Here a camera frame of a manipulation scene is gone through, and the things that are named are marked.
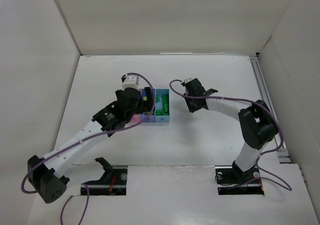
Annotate green lego plate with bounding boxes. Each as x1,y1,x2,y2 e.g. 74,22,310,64
161,94,169,103

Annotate small green lego brick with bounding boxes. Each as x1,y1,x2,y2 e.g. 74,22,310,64
155,109,163,116

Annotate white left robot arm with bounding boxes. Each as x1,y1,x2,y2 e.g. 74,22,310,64
23,86,156,204

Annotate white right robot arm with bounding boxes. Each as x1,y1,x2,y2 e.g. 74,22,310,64
181,78,279,180

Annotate light blue plastic bin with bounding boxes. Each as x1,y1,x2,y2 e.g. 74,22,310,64
155,88,170,123

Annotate pink plastic bin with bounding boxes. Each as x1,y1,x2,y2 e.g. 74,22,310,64
130,114,141,123

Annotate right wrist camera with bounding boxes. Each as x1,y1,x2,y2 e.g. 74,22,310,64
181,78,192,86

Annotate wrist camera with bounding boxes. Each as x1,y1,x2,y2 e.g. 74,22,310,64
121,74,139,90
181,78,192,86

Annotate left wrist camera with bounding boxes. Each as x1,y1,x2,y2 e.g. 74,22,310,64
121,74,139,90

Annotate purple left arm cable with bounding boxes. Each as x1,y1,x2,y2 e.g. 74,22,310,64
20,72,156,225

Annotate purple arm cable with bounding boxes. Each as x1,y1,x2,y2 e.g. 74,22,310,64
169,79,293,191
20,72,156,225

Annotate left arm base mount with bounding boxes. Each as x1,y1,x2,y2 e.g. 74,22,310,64
85,157,128,196

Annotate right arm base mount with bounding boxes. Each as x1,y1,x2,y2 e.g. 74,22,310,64
214,166,265,196

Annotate aluminium rail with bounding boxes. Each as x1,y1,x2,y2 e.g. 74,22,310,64
249,55,292,164

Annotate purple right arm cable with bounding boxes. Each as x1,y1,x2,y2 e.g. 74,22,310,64
169,79,293,191

